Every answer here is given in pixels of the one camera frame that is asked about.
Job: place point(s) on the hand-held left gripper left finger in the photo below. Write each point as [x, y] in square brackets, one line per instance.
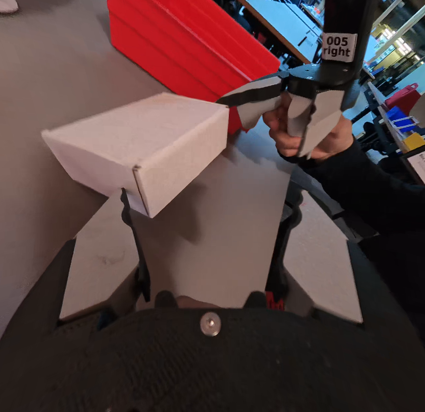
[99, 262]

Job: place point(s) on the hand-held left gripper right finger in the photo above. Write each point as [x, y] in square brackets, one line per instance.
[318, 262]

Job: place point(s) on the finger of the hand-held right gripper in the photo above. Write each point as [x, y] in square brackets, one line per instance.
[255, 111]
[262, 85]

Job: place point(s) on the red plastic bin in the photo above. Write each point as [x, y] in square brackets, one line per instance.
[182, 36]

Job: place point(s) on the white cardboard box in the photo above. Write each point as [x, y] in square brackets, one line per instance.
[132, 136]

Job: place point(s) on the person's right forearm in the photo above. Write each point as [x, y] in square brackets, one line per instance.
[381, 192]

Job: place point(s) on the person's right hand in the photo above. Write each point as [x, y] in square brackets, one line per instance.
[340, 136]

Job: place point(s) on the wooden-edged table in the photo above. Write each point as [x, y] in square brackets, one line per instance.
[279, 23]

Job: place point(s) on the small red storage bin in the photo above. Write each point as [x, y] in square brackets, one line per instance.
[401, 98]

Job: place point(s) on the small blue storage bin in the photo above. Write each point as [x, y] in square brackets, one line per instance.
[398, 118]

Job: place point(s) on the framed paper sign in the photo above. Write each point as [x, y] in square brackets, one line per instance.
[416, 164]

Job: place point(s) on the small yellow storage bin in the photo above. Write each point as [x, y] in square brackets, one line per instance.
[415, 141]

